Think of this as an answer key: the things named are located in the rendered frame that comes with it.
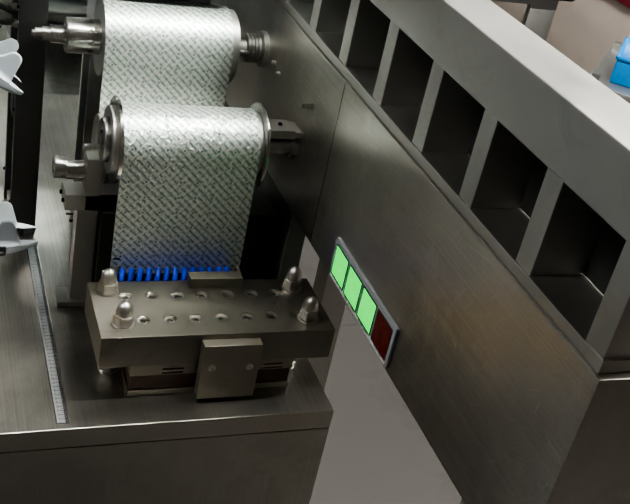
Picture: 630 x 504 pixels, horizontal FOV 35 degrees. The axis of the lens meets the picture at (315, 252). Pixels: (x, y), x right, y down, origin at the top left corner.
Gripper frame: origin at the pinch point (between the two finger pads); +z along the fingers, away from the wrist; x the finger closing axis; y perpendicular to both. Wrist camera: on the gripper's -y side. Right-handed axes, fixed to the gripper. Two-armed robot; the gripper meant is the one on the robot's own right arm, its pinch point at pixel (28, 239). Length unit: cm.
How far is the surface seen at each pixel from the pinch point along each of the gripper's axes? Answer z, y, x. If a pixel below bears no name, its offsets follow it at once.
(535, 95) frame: 46, 54, -58
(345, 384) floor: 114, -109, 85
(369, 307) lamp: 45, 10, -37
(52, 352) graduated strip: 4.3, -19.0, -6.4
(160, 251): 22.5, -2.4, -0.3
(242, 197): 35.7, 8.6, -0.3
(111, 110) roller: 12.6, 21.6, 5.2
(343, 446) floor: 103, -109, 57
